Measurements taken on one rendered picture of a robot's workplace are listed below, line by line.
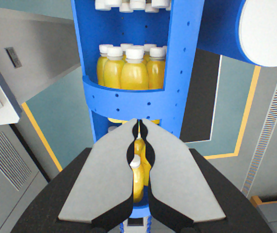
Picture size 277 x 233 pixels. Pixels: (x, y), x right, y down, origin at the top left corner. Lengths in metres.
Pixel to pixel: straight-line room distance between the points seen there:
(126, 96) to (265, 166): 2.81
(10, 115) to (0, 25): 0.25
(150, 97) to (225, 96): 1.63
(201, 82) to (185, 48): 1.23
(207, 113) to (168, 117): 1.38
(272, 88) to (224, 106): 0.52
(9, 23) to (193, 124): 1.58
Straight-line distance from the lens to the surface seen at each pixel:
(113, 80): 0.39
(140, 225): 1.07
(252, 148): 2.57
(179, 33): 0.30
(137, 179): 0.53
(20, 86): 0.59
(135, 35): 0.55
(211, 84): 1.59
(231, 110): 2.02
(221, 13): 0.65
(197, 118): 1.71
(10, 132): 2.21
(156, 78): 0.38
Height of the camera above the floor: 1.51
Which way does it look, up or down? 60 degrees down
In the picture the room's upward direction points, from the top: 179 degrees clockwise
